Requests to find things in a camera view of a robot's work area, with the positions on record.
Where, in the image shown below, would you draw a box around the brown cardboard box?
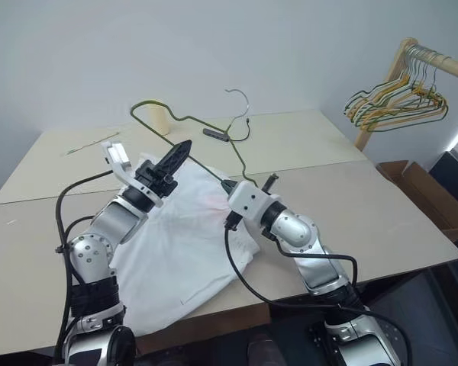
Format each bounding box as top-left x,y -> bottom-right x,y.
377,159 -> 458,242

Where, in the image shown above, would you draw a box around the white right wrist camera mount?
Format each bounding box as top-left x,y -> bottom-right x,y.
227,180 -> 280,230

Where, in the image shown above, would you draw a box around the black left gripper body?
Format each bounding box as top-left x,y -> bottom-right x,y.
135,159 -> 179,200

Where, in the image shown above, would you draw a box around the green wire hanger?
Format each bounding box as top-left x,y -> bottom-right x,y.
130,88 -> 260,190

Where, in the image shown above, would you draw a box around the white shorts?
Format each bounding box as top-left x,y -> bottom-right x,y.
108,152 -> 282,339

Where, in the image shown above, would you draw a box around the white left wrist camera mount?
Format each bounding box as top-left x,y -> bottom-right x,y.
101,140 -> 164,209

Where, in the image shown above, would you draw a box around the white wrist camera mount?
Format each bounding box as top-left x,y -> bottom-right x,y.
227,180 -> 280,230
101,140 -> 164,209

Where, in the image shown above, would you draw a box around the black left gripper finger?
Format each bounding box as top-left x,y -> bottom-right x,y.
166,143 -> 193,182
156,140 -> 193,179

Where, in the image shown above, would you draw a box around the cream cylinder roll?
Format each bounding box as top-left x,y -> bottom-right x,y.
144,102 -> 172,136

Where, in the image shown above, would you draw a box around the dark usb hub with cable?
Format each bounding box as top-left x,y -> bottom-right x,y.
202,116 -> 253,143

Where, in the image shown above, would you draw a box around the yellow wire hanger on rack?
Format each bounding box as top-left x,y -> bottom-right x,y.
347,47 -> 446,127

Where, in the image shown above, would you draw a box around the bunch of wire hangers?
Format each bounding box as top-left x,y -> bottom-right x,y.
343,49 -> 450,134

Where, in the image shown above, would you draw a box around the wooden clothes rack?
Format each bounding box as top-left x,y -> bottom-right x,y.
353,37 -> 458,152

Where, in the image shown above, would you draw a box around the thin stick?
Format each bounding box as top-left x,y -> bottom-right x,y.
63,130 -> 121,156

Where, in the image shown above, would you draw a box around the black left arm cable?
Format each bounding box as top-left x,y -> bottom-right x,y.
54,170 -> 114,359

